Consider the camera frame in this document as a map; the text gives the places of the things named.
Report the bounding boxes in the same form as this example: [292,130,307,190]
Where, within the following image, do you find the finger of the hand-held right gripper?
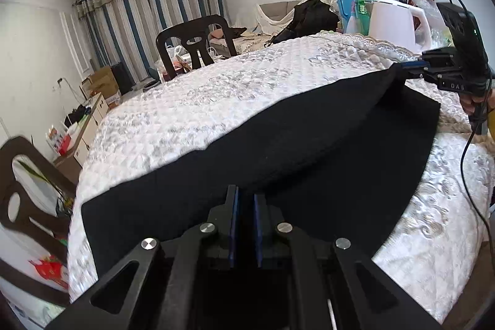
[421,46,458,64]
[399,61,442,84]

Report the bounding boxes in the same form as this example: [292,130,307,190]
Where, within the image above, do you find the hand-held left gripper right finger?
[253,193,445,330]

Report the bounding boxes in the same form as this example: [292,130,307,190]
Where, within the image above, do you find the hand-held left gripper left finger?
[46,185,240,330]

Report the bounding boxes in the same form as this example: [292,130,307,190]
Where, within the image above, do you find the black pants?
[80,63,441,276]

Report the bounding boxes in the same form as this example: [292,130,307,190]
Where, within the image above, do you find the person's right hand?
[461,89,495,122]

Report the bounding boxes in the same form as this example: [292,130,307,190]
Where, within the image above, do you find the white electric kettle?
[368,0,432,54]

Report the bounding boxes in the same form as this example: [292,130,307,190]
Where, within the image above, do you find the small pale blue bottle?
[345,7,364,35]

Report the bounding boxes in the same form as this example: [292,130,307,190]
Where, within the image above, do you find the black backpack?
[267,0,340,45]

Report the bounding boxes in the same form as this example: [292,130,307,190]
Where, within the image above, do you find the white quilted table cover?
[67,32,495,324]

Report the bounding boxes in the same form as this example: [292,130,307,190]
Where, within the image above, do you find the white sofa throw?
[235,0,303,31]

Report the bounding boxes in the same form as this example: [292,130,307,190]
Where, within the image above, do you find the beige sofa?
[208,0,343,54]

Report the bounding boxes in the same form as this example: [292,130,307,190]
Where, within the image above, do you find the white and red box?
[104,93,123,111]

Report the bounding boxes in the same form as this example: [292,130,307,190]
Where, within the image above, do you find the white wooden cabinet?
[52,92,110,184]

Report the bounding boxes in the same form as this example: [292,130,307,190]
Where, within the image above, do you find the black upright case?
[111,62,135,93]

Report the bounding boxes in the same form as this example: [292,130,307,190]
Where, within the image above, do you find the red printed bag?
[26,254,69,291]

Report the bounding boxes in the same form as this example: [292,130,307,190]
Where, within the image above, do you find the black bundle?
[65,105,89,126]

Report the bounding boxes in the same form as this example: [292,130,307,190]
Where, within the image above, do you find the red and white packet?
[45,124,73,157]

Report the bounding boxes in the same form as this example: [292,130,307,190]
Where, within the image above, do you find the brown cardboard box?
[79,66,120,99]

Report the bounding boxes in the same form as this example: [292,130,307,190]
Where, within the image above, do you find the dark brown chair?
[0,136,79,308]
[155,15,239,82]

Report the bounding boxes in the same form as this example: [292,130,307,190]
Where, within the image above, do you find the green potted plant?
[17,159,75,212]

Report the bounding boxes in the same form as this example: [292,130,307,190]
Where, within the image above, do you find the striped curtain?
[72,0,227,84]

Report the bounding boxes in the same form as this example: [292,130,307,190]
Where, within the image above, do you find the plastic bag with red handle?
[409,0,454,46]

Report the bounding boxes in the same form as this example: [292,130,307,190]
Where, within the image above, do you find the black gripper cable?
[446,0,493,242]

